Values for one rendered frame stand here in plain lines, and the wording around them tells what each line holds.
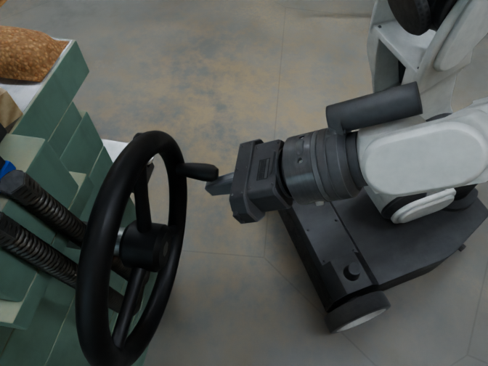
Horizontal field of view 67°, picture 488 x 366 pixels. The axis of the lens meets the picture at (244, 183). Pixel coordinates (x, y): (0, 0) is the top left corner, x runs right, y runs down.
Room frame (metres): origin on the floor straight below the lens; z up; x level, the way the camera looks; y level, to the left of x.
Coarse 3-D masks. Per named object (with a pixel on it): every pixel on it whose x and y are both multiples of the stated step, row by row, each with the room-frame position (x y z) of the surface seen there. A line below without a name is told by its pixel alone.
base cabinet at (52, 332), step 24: (96, 168) 0.38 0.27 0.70; (96, 192) 0.35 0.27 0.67; (48, 288) 0.17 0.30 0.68; (72, 288) 0.20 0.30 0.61; (120, 288) 0.26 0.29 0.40; (48, 312) 0.15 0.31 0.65; (72, 312) 0.16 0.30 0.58; (24, 336) 0.10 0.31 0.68; (48, 336) 0.12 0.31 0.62; (72, 336) 0.13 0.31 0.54; (0, 360) 0.07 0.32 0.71; (24, 360) 0.08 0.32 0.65; (48, 360) 0.08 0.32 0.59; (72, 360) 0.10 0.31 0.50; (144, 360) 0.16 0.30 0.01
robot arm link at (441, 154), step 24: (456, 120) 0.23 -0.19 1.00; (480, 120) 0.22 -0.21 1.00; (384, 144) 0.22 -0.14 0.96; (408, 144) 0.22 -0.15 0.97; (432, 144) 0.21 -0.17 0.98; (456, 144) 0.21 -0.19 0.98; (480, 144) 0.20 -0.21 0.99; (384, 168) 0.21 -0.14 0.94; (408, 168) 0.20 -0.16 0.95; (432, 168) 0.20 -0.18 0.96; (456, 168) 0.19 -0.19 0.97; (480, 168) 0.19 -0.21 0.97; (384, 192) 0.20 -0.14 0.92; (408, 192) 0.19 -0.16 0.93
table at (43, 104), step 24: (72, 48) 0.46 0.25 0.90; (48, 72) 0.41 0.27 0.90; (72, 72) 0.44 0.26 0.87; (24, 96) 0.36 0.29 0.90; (48, 96) 0.37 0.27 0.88; (72, 96) 0.42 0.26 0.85; (24, 120) 0.32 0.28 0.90; (48, 120) 0.35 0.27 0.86; (0, 312) 0.09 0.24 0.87; (24, 312) 0.09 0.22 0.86
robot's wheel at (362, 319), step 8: (360, 296) 0.30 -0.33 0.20; (368, 296) 0.30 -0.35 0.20; (376, 296) 0.30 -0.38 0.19; (384, 296) 0.31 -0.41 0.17; (344, 304) 0.28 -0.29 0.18; (352, 304) 0.28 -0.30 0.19; (360, 304) 0.28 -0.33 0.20; (368, 304) 0.28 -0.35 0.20; (376, 304) 0.28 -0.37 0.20; (384, 304) 0.28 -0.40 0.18; (336, 312) 0.27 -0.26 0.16; (344, 312) 0.26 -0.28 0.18; (352, 312) 0.26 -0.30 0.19; (360, 312) 0.26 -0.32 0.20; (368, 312) 0.26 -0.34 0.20; (376, 312) 0.29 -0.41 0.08; (328, 320) 0.25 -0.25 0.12; (336, 320) 0.25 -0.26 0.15; (344, 320) 0.24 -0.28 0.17; (352, 320) 0.24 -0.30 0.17; (360, 320) 0.27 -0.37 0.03; (328, 328) 0.24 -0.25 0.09; (336, 328) 0.23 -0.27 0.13; (344, 328) 0.25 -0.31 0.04
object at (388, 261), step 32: (288, 224) 0.57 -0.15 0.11; (320, 224) 0.53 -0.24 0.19; (352, 224) 0.54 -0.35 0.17; (384, 224) 0.54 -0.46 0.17; (416, 224) 0.54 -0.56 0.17; (448, 224) 0.54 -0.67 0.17; (480, 224) 0.54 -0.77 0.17; (320, 256) 0.42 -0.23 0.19; (352, 256) 0.41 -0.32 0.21; (384, 256) 0.43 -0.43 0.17; (416, 256) 0.43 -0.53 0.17; (448, 256) 0.43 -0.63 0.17; (320, 288) 0.35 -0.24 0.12; (352, 288) 0.32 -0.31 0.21; (384, 288) 0.36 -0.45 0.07
